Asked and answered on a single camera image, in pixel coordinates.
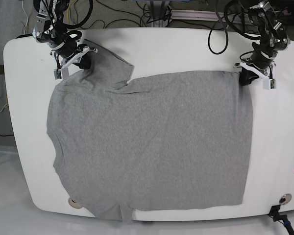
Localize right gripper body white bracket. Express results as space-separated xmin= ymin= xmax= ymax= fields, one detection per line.
xmin=49 ymin=39 xmax=98 ymax=80

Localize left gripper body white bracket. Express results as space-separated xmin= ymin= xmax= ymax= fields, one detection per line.
xmin=234 ymin=50 xmax=276 ymax=90

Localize grey t-shirt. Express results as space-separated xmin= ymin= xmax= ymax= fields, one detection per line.
xmin=47 ymin=47 xmax=253 ymax=222

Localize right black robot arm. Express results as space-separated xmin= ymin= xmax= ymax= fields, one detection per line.
xmin=32 ymin=0 xmax=134 ymax=83

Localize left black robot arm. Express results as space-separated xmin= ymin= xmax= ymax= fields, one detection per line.
xmin=208 ymin=0 xmax=290 ymax=90

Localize silver table grommet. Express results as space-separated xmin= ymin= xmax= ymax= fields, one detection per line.
xmin=279 ymin=193 xmax=292 ymax=205

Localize beige table grommet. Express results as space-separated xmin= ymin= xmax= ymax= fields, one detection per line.
xmin=68 ymin=198 xmax=83 ymax=209

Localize yellow cable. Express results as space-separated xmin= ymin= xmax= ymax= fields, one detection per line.
xmin=65 ymin=0 xmax=76 ymax=27

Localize white cable on floor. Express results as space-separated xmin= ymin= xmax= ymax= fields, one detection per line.
xmin=0 ymin=0 xmax=30 ymax=116

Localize white aluminium rail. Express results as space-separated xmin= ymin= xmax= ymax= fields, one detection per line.
xmin=171 ymin=9 xmax=218 ymax=22

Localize tangled black cables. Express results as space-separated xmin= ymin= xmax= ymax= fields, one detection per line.
xmin=93 ymin=0 xmax=211 ymax=30

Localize black clamp with cable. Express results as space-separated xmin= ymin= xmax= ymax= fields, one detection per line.
xmin=268 ymin=205 xmax=294 ymax=235

